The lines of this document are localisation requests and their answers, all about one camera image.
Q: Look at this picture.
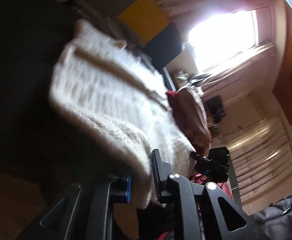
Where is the white knitted sweater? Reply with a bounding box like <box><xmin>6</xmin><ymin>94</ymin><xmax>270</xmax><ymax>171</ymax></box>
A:
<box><xmin>49</xmin><ymin>19</ymin><xmax>194</xmax><ymax>209</ymax></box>

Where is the red garment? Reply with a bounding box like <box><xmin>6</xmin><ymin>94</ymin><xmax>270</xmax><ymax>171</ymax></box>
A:
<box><xmin>166</xmin><ymin>90</ymin><xmax>178</xmax><ymax>109</ymax></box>

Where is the grey zippered bag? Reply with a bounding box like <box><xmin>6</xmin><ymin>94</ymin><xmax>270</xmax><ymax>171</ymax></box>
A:
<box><xmin>250</xmin><ymin>193</ymin><xmax>292</xmax><ymax>239</ymax></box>

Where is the yellow grey black cushion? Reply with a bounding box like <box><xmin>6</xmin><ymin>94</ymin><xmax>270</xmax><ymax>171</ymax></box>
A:
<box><xmin>57</xmin><ymin>0</ymin><xmax>183</xmax><ymax>69</ymax></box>

